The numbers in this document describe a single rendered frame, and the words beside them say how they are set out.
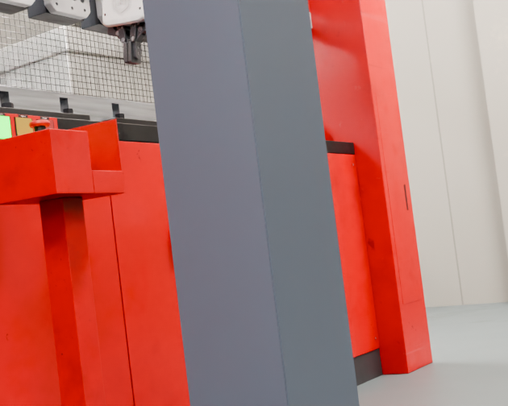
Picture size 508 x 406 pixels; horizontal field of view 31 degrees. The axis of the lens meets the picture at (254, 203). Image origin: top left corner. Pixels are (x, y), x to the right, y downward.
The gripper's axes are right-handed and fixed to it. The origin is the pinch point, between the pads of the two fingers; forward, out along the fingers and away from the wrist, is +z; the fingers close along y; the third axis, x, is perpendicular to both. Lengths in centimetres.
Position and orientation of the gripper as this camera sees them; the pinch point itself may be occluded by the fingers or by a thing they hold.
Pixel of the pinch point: (132, 53)
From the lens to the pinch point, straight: 180.0
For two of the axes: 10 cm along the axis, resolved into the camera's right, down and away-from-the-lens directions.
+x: 5.0, -0.2, 8.7
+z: 0.5, 10.0, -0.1
